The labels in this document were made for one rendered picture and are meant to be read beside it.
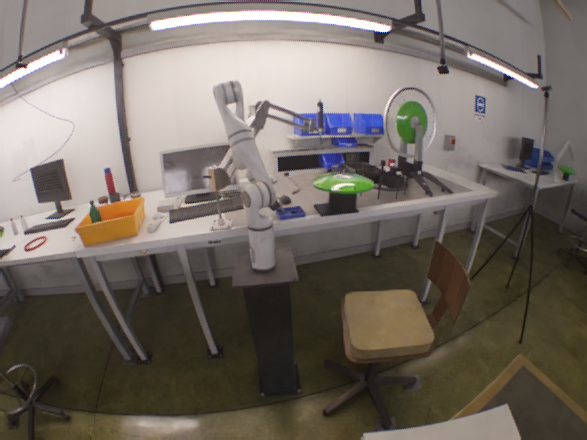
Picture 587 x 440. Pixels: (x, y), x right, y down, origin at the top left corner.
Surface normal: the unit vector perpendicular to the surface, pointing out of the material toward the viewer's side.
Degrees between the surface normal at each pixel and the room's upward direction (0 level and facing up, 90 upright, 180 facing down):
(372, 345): 0
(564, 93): 90
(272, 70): 90
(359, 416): 0
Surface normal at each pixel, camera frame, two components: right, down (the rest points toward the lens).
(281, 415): -0.04, -0.91
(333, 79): 0.26, 0.39
